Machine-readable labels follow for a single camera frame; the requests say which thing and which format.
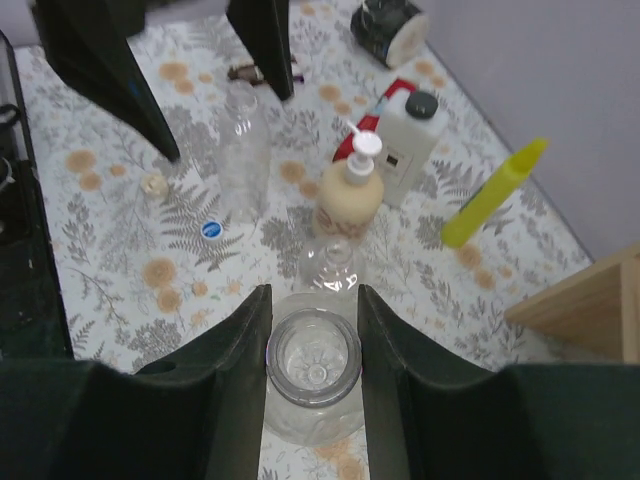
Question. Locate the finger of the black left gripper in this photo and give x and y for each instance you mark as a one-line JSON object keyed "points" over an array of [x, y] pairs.
{"points": [[86, 44], [263, 28]]}

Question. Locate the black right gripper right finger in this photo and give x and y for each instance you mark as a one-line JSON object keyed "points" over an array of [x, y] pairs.
{"points": [[430, 414]]}

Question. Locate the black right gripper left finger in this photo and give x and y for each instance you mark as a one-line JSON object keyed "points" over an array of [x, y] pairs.
{"points": [[196, 413]]}

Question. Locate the clear plastic bottle large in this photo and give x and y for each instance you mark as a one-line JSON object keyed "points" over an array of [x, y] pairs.
{"points": [[313, 365]]}

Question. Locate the clear plastic bottle left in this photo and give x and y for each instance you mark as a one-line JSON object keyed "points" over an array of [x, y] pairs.
{"points": [[244, 155]]}

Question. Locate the white bottle black cap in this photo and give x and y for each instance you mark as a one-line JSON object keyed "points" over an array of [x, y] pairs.
{"points": [[410, 126]]}

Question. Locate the clear plastic bottle middle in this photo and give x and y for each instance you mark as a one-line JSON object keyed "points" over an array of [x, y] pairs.
{"points": [[331, 264]]}

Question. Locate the yellow-green tube bottle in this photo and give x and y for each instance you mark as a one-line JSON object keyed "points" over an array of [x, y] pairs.
{"points": [[490, 196]]}

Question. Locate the blue bottle cap left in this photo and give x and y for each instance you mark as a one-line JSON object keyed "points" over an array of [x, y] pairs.
{"points": [[211, 231]]}

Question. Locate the beige pump lotion bottle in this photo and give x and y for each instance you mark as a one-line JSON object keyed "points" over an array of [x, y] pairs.
{"points": [[350, 191]]}

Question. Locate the dark snack bar wrapper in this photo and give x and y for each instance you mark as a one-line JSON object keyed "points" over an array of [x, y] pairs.
{"points": [[253, 75]]}

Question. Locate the black patterned box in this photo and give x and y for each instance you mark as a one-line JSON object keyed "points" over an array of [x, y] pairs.
{"points": [[393, 32]]}

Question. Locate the red toothpaste box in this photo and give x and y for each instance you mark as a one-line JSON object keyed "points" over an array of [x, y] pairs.
{"points": [[370, 119]]}

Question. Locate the beige small cap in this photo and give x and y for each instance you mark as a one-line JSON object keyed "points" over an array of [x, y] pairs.
{"points": [[154, 186]]}

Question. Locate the wooden shelf unit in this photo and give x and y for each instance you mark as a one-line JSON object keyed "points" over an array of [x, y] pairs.
{"points": [[596, 309]]}

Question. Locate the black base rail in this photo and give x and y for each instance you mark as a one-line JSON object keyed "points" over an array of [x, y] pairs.
{"points": [[33, 320]]}

